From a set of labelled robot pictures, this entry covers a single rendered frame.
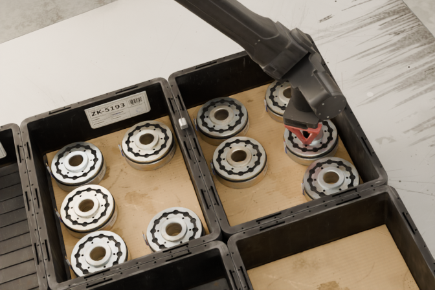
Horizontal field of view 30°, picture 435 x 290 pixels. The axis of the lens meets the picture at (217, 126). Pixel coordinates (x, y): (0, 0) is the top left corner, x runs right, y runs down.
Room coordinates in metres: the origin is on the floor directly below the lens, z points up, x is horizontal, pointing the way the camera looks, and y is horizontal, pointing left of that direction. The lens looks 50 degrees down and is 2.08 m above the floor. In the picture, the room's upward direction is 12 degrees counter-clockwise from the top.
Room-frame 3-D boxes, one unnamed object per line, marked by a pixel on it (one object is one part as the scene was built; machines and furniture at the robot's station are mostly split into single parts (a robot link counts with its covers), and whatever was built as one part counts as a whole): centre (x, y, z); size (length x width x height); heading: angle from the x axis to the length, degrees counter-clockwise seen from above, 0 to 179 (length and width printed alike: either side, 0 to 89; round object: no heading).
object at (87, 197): (0.90, 0.27, 0.86); 0.05 x 0.05 x 0.01
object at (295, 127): (0.95, -0.17, 0.91); 0.07 x 0.07 x 0.09; 59
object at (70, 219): (0.90, 0.27, 0.86); 0.10 x 0.10 x 0.01
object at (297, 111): (0.96, -0.17, 0.98); 0.10 x 0.07 x 0.07; 149
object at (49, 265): (0.91, 0.20, 0.92); 0.40 x 0.30 x 0.02; 8
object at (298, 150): (0.96, -0.17, 0.86); 0.10 x 0.10 x 0.01
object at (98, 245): (0.79, 0.25, 0.86); 0.05 x 0.05 x 0.01
